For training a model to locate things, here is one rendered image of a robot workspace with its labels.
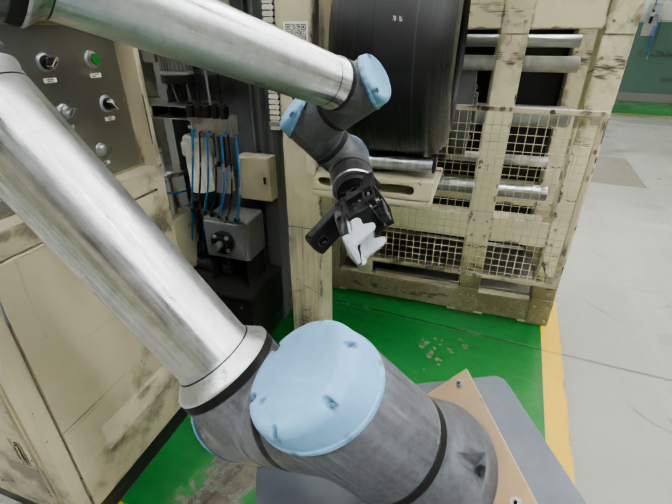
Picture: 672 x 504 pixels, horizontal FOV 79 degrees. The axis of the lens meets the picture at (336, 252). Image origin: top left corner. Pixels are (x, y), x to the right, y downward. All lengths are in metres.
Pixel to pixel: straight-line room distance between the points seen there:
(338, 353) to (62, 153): 0.38
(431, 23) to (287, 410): 0.84
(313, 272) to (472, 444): 1.06
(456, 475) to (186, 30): 0.61
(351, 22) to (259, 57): 0.47
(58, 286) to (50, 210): 0.56
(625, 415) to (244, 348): 1.58
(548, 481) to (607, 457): 0.94
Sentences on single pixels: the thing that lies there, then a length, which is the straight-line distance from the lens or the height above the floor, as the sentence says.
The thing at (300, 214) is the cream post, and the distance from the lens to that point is 1.44.
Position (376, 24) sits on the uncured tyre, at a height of 1.25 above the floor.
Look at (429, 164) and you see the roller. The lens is 1.19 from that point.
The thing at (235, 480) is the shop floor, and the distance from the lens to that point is 1.50.
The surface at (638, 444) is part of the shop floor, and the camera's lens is 1.84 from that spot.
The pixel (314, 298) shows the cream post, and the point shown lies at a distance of 1.59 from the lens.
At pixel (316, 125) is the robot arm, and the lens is 0.82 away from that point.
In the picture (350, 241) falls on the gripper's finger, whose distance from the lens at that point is 0.67.
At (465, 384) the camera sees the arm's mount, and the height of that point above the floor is 0.76.
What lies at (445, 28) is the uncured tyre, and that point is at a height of 1.24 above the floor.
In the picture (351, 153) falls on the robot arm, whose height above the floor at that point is 1.01.
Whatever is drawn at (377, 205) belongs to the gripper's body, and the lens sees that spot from 0.73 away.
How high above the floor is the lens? 1.23
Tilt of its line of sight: 28 degrees down
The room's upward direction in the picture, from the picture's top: straight up
